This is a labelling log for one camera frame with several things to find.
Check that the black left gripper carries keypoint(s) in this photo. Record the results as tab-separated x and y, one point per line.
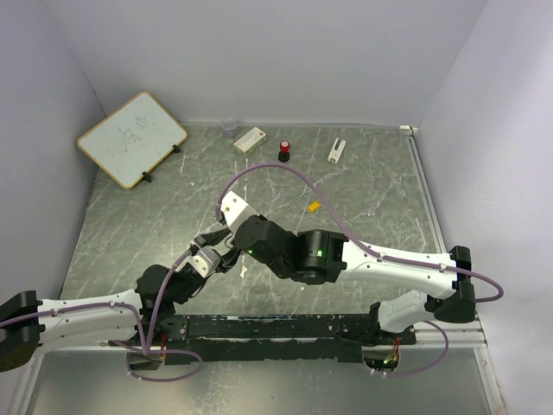
211	238

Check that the yellow key tag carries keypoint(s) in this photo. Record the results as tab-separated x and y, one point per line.
313	207

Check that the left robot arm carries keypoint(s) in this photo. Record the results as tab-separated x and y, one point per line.
31	326

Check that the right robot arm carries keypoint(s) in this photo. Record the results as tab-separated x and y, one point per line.
438	288

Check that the white cardboard box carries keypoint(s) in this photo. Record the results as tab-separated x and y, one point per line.
250	141

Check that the red and black stamp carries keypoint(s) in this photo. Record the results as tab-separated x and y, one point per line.
283	154

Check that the small clear plastic cup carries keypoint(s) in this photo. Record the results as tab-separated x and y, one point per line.
229	127

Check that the white stapler remover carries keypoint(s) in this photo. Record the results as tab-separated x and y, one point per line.
336	151

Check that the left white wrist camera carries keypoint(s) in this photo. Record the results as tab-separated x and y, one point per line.
206	261

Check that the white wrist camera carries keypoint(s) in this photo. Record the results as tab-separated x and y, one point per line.
206	261
236	211

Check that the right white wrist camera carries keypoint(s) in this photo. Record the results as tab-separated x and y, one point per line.
236	211

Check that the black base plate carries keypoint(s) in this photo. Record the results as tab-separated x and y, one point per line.
346	353

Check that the white board with wooden frame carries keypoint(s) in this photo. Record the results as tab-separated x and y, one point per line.
133	140

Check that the aluminium rail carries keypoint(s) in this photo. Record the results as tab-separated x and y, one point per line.
229	331

